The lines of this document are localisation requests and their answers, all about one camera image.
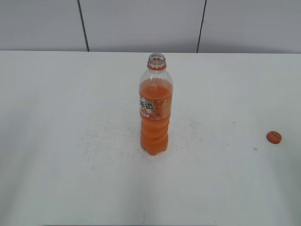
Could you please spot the orange bottle cap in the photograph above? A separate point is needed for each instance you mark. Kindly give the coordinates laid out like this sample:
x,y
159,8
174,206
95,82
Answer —
x,y
274,137

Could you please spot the orange soda plastic bottle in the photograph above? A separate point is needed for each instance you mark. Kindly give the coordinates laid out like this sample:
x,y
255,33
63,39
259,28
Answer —
x,y
155,102

